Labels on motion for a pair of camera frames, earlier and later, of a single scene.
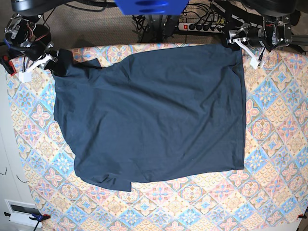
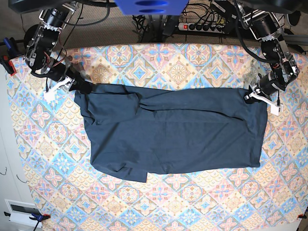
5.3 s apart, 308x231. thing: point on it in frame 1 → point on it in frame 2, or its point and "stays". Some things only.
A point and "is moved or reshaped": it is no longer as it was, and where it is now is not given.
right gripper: (256, 37) → (270, 83)
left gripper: (37, 51) → (57, 70)
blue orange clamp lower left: (38, 218) stays
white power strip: (201, 27) stays
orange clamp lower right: (301, 216) stays
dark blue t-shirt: (156, 112) is moved or reshaped
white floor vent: (20, 211) stays
